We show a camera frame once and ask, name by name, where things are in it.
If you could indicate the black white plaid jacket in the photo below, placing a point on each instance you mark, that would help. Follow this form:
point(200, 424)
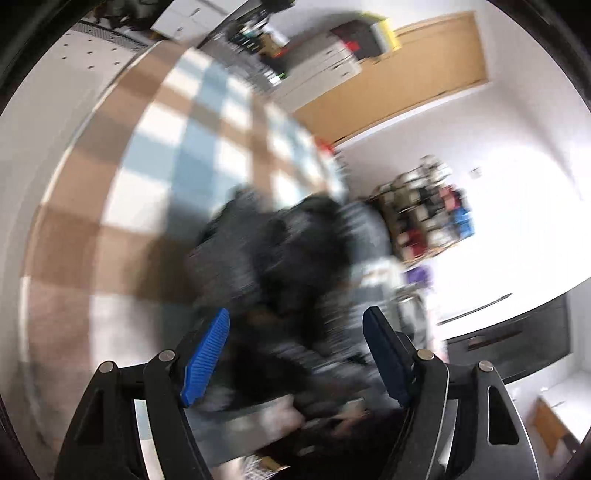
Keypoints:
point(295, 258)

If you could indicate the wooden shoe rack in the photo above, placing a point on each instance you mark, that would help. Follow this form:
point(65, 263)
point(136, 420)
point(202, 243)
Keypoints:
point(387, 203)

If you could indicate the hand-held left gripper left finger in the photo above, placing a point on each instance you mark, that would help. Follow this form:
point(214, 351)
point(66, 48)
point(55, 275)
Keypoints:
point(205, 357)

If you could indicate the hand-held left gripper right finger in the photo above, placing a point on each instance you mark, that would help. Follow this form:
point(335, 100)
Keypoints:
point(385, 355)

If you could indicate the red and black shoe box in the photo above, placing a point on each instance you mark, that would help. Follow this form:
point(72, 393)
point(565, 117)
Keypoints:
point(353, 46)

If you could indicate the white dotted rug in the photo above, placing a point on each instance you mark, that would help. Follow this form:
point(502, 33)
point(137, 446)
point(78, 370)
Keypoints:
point(83, 60)

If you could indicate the orange plastic bag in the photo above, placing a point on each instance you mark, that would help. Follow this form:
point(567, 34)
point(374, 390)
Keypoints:
point(327, 147)

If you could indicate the white light switch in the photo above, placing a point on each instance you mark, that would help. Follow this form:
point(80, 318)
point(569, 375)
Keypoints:
point(475, 173)

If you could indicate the purple bag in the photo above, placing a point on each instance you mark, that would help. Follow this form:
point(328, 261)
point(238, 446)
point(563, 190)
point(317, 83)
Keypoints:
point(420, 275)

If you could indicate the white drawer cabinet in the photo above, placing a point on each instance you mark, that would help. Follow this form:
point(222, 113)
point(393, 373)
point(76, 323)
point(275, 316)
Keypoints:
point(184, 18)

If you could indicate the white hard-shell suitcase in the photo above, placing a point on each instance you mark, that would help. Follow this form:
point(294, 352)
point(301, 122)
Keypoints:
point(318, 69)

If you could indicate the black low cabinet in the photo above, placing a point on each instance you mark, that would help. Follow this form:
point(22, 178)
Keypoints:
point(508, 346)

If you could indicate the wooden door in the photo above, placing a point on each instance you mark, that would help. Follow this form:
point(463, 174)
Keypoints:
point(415, 74)

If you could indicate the checkered bed sheet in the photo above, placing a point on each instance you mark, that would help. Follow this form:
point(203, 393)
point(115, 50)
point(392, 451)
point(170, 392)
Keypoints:
point(152, 184)

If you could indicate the yellow shoe box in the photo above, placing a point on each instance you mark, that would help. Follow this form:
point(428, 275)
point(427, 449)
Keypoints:
point(390, 37)

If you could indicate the silver aluminium suitcase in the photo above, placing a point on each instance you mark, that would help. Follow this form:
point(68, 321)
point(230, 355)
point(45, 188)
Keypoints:
point(231, 50)

